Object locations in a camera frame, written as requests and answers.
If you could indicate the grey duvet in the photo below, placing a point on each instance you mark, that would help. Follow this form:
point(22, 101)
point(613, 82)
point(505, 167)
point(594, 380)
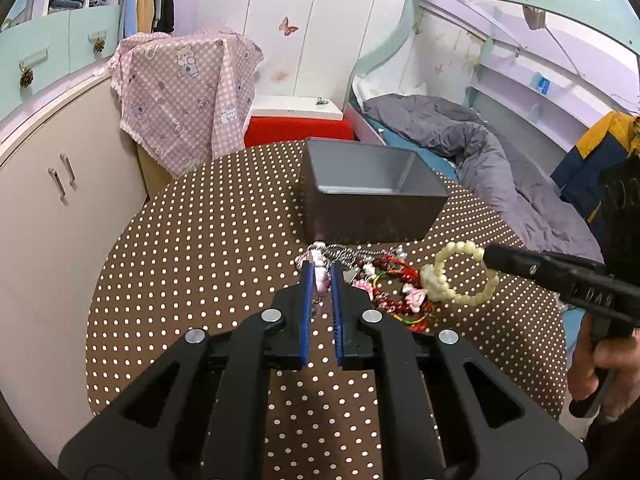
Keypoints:
point(491, 167)

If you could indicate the grey metal tin box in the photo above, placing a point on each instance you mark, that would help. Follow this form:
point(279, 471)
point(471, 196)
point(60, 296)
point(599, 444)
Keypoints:
point(356, 193)

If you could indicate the white board on bench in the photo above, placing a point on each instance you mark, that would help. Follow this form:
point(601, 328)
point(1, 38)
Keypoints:
point(295, 107)

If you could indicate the mint drawer unit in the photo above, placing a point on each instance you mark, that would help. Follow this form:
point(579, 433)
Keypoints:
point(41, 51)

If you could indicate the yellow navy jacket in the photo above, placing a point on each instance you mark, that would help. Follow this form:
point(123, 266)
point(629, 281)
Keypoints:
point(605, 145)

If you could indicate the teal bed sheet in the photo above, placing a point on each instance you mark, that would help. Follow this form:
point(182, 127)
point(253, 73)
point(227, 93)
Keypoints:
point(434, 161)

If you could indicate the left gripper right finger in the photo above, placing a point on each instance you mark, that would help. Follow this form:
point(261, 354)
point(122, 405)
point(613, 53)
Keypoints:
point(444, 410)

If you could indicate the brown polka dot tablecloth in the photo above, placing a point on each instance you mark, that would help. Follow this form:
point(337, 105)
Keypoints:
point(212, 248)

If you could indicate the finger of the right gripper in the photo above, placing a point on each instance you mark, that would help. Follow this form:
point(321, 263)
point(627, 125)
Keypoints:
point(544, 268)

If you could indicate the pink checked bear cloth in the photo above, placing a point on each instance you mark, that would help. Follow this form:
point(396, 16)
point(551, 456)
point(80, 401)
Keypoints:
point(186, 100)

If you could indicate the red storage bench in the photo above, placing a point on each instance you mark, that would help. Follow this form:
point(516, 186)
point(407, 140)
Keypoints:
point(269, 130)

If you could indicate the beige cabinet with handles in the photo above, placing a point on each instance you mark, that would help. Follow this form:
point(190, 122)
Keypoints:
point(70, 183)

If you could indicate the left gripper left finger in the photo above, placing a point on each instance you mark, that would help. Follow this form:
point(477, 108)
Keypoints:
point(199, 410)

